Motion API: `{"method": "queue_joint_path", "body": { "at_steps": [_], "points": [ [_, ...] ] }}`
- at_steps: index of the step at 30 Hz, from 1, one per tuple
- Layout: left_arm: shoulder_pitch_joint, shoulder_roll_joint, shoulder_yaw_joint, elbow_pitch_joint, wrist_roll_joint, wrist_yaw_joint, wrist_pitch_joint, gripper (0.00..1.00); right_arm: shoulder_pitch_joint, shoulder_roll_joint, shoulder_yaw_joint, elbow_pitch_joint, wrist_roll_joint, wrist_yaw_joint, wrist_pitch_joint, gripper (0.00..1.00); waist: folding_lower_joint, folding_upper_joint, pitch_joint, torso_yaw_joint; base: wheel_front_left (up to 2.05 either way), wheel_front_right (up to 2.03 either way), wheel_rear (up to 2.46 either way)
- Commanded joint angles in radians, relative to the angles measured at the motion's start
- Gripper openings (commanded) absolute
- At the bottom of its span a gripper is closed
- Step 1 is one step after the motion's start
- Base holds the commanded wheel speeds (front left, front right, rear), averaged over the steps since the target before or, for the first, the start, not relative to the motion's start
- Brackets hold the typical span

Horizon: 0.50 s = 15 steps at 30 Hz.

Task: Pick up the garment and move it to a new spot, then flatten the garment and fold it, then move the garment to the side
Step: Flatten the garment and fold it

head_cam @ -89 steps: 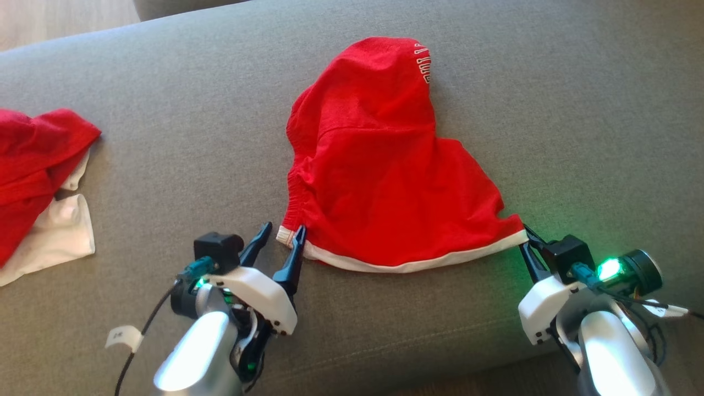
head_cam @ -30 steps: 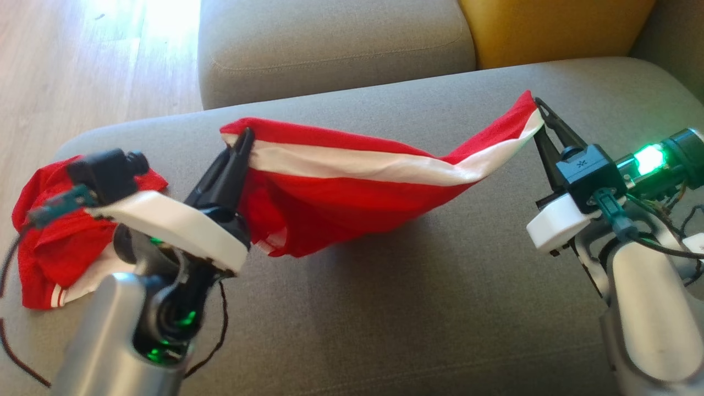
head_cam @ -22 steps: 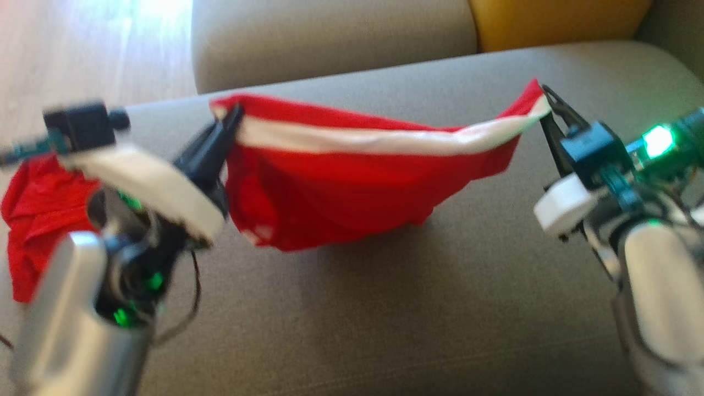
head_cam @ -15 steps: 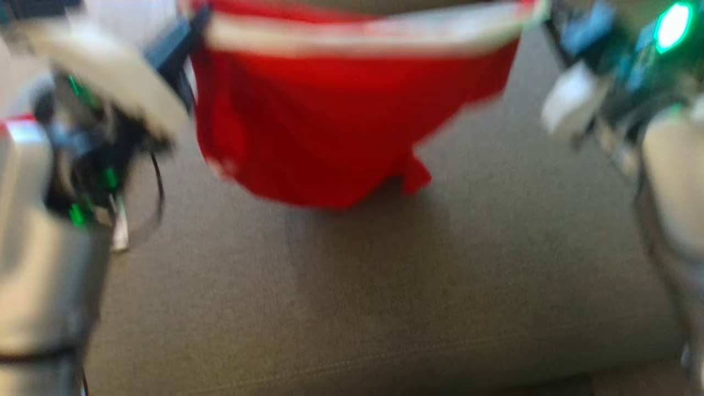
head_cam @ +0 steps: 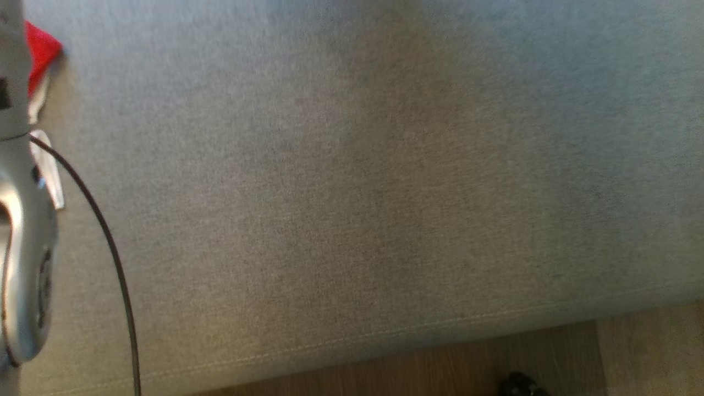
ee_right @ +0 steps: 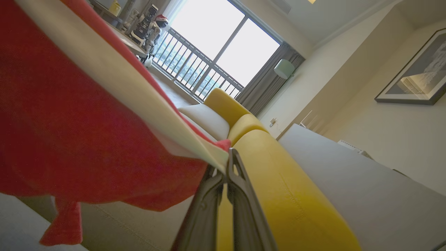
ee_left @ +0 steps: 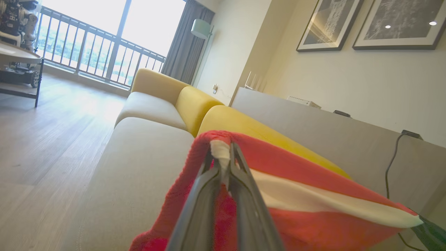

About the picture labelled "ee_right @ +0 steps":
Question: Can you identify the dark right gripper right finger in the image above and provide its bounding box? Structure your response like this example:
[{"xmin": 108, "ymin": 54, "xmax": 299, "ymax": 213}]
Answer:
[{"xmin": 226, "ymin": 148, "xmax": 278, "ymax": 251}]

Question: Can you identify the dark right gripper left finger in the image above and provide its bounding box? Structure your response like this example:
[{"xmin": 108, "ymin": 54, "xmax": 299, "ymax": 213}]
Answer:
[{"xmin": 171, "ymin": 166, "xmax": 225, "ymax": 251}]

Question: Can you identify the red garment with white trim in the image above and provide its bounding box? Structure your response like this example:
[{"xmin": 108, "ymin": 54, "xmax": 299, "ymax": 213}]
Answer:
[{"xmin": 0, "ymin": 0, "xmax": 232, "ymax": 246}]

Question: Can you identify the yellow sofa cushion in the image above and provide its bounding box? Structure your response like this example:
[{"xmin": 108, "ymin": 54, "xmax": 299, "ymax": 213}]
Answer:
[
  {"xmin": 203, "ymin": 88, "xmax": 252, "ymax": 128},
  {"xmin": 228, "ymin": 114, "xmax": 269, "ymax": 146},
  {"xmin": 215, "ymin": 129, "xmax": 363, "ymax": 251}
]

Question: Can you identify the light grey sofa cushion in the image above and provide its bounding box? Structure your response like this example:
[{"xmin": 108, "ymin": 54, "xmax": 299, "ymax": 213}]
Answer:
[{"xmin": 178, "ymin": 103, "xmax": 231, "ymax": 142}]

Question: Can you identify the grey sofa backrest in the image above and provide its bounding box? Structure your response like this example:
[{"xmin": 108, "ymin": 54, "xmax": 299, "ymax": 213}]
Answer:
[{"xmin": 278, "ymin": 123, "xmax": 446, "ymax": 251}]

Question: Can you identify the white slatted appliance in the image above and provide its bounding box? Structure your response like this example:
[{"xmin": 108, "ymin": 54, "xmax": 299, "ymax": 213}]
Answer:
[{"xmin": 337, "ymin": 139, "xmax": 375, "ymax": 160}]

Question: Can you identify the grey curtain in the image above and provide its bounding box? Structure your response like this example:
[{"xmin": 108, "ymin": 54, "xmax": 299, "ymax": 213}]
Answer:
[{"xmin": 236, "ymin": 42, "xmax": 306, "ymax": 116}]

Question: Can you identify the grey balcony railing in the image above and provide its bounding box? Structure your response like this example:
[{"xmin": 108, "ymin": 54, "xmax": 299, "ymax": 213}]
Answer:
[{"xmin": 153, "ymin": 27, "xmax": 245, "ymax": 102}]

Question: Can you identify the large bright window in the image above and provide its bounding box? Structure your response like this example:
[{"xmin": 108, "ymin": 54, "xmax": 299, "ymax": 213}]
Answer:
[{"xmin": 153, "ymin": 0, "xmax": 283, "ymax": 102}]

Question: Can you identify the white black background robot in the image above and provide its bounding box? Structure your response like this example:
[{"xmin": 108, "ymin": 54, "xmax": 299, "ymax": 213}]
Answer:
[{"xmin": 130, "ymin": 3, "xmax": 170, "ymax": 67}]

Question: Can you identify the white ceiling air vent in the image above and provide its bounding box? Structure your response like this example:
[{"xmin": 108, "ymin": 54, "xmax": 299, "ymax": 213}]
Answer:
[{"xmin": 271, "ymin": 0, "xmax": 292, "ymax": 15}]

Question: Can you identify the yellow jar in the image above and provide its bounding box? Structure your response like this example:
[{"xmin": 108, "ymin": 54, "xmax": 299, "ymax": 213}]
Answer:
[{"xmin": 108, "ymin": 0, "xmax": 122, "ymax": 16}]

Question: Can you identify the dark framed wall picture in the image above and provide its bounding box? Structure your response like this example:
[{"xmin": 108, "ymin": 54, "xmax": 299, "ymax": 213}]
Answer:
[{"xmin": 374, "ymin": 28, "xmax": 446, "ymax": 106}]

